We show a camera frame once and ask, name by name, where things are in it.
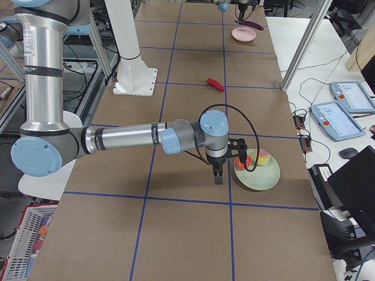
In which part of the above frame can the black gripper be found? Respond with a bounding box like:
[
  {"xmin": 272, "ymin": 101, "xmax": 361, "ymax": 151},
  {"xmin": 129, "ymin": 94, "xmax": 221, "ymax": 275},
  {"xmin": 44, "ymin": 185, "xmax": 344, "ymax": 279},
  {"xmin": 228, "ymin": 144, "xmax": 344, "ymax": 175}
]
[
  {"xmin": 237, "ymin": 0, "xmax": 249, "ymax": 12},
  {"xmin": 207, "ymin": 156, "xmax": 226, "ymax": 185}
]

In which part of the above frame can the purple eggplant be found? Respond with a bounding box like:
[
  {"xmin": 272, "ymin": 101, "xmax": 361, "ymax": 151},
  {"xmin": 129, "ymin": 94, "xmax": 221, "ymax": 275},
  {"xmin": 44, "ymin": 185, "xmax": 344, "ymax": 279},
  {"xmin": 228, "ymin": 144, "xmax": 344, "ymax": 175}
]
[{"xmin": 240, "ymin": 20, "xmax": 264, "ymax": 31}]

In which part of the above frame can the red pomegranate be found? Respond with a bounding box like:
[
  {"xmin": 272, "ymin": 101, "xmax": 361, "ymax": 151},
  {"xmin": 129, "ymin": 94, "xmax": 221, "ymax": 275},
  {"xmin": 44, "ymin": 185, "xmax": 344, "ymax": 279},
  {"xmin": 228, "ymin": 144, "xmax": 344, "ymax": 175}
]
[{"xmin": 235, "ymin": 156, "xmax": 253, "ymax": 170}]

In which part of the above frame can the pink yellow peach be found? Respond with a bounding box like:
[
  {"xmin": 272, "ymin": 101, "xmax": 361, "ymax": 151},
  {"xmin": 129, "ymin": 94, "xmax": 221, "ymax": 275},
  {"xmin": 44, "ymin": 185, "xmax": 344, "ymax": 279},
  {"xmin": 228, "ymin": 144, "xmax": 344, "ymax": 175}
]
[{"xmin": 255, "ymin": 149, "xmax": 270, "ymax": 166}]

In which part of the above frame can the red chili pepper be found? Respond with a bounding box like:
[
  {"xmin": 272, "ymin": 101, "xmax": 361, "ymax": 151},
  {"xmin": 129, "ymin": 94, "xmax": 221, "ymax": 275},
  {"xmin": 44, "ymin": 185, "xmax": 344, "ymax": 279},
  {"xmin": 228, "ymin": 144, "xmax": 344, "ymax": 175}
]
[{"xmin": 202, "ymin": 77, "xmax": 225, "ymax": 92}]

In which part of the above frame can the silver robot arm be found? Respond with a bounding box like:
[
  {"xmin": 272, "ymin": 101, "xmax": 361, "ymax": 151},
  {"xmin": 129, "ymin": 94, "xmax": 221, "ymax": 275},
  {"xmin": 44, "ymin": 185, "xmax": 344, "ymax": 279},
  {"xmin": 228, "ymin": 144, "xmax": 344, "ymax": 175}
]
[
  {"xmin": 11, "ymin": 1, "xmax": 229, "ymax": 184},
  {"xmin": 206, "ymin": 0, "xmax": 250, "ymax": 12}
]

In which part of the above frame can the pink plate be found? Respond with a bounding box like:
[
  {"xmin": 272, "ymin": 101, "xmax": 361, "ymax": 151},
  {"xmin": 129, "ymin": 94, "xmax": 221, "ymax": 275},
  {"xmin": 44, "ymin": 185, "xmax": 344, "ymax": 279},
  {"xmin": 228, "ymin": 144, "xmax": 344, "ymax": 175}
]
[{"xmin": 231, "ymin": 27, "xmax": 257, "ymax": 43}]

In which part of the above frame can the green plate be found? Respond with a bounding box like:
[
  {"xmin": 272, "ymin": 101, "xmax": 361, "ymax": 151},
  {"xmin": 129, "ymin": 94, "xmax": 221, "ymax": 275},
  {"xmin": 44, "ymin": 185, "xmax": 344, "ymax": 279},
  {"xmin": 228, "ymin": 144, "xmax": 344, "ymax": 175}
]
[{"xmin": 234, "ymin": 155, "xmax": 281, "ymax": 190}]

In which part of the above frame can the near teach pendant tablet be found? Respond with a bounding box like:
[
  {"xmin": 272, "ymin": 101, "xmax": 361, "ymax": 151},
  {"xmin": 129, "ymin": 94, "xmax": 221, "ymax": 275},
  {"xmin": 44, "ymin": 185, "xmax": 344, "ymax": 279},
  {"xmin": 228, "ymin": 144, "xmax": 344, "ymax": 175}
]
[{"xmin": 311, "ymin": 101, "xmax": 365, "ymax": 141}]

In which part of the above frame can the teach pendant tablet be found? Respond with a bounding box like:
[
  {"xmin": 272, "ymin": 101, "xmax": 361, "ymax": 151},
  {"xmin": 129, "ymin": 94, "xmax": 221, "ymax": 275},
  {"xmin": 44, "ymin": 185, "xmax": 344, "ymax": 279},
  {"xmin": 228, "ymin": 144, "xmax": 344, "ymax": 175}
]
[
  {"xmin": 330, "ymin": 81, "xmax": 374, "ymax": 114},
  {"xmin": 311, "ymin": 101, "xmax": 365, "ymax": 141}
]

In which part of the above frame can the black computer mouse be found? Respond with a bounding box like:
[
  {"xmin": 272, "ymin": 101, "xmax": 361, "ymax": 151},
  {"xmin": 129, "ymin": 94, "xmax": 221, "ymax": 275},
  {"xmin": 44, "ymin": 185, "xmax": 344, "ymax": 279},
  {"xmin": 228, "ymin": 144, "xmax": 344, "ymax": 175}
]
[{"xmin": 339, "ymin": 148, "xmax": 358, "ymax": 160}]

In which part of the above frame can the far teach pendant tablet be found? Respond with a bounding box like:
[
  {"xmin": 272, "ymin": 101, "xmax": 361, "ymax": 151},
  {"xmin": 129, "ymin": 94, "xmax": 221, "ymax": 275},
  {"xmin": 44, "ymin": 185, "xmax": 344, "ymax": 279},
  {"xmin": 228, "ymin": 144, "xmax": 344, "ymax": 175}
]
[{"xmin": 330, "ymin": 81, "xmax": 374, "ymax": 114}]

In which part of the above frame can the white plastic basket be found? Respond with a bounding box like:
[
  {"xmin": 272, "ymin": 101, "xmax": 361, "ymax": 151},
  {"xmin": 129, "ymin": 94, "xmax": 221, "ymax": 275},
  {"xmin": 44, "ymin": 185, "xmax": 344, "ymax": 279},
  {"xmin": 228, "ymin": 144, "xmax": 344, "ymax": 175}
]
[{"xmin": 1, "ymin": 203, "xmax": 57, "ymax": 280}]

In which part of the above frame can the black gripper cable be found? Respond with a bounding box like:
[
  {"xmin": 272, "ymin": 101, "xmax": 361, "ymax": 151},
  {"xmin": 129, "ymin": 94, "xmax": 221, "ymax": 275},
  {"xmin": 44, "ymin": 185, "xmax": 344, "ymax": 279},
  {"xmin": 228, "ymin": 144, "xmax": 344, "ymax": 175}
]
[{"xmin": 184, "ymin": 104, "xmax": 260, "ymax": 172}]

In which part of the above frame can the aluminium frame post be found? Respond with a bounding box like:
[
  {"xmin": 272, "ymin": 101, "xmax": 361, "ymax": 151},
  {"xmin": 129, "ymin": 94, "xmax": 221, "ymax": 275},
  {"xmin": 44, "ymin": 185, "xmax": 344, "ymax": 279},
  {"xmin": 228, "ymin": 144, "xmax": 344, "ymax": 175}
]
[{"xmin": 280, "ymin": 0, "xmax": 332, "ymax": 92}]

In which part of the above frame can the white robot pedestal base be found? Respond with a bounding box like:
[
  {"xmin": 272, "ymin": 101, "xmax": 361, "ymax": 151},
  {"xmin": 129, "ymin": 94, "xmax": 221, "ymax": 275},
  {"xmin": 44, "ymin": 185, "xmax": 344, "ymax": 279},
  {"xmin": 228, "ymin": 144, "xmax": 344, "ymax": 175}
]
[{"xmin": 105, "ymin": 0, "xmax": 158, "ymax": 96}]

